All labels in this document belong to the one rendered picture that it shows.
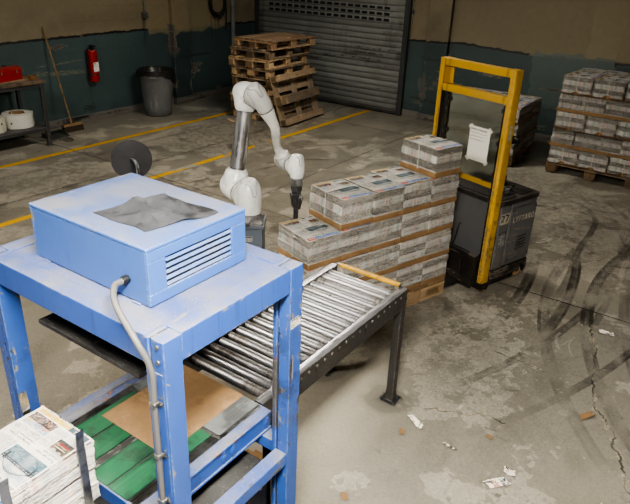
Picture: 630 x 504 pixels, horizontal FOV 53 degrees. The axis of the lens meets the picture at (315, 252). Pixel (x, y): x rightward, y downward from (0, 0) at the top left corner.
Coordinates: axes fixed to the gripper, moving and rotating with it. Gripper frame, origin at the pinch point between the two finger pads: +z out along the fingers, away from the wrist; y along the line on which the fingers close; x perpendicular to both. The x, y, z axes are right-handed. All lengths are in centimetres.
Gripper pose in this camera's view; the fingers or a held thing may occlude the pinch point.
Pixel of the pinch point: (295, 213)
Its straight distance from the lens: 429.0
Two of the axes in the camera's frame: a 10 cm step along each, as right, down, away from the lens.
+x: -8.0, 2.3, -5.5
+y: -6.0, -3.6, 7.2
